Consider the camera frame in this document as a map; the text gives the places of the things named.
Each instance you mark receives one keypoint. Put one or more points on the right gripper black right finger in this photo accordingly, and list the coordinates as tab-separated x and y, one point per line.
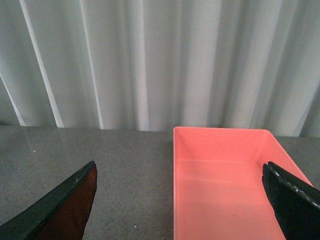
295	203

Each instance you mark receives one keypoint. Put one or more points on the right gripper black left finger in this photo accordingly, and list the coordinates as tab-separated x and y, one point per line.
62	214

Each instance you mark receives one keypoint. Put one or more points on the white pleated curtain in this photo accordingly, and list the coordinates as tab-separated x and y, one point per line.
152	65

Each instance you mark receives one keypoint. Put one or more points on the pink plastic tray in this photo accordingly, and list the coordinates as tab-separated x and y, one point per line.
218	192

